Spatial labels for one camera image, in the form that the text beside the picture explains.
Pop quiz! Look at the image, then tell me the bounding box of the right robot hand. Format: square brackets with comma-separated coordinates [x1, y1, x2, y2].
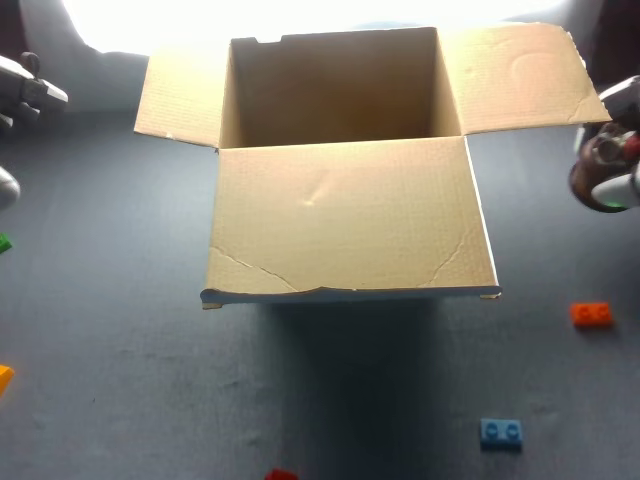
[591, 74, 640, 210]

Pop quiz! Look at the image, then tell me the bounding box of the grey table cloth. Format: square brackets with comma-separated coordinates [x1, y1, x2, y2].
[0, 0, 640, 480]

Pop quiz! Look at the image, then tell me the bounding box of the blue toy brick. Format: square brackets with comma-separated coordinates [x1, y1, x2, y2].
[479, 418, 524, 452]

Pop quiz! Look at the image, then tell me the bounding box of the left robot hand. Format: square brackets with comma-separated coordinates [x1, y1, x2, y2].
[0, 51, 69, 212]

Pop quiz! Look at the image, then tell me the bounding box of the cardboard box with white outside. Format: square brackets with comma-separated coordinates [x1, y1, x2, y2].
[133, 22, 612, 310]

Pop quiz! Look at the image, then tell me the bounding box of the orange toy brick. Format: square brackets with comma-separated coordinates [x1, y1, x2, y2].
[570, 302, 614, 329]

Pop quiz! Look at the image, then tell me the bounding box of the brown chocolate toy cake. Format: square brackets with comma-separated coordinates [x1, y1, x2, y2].
[569, 122, 640, 215]

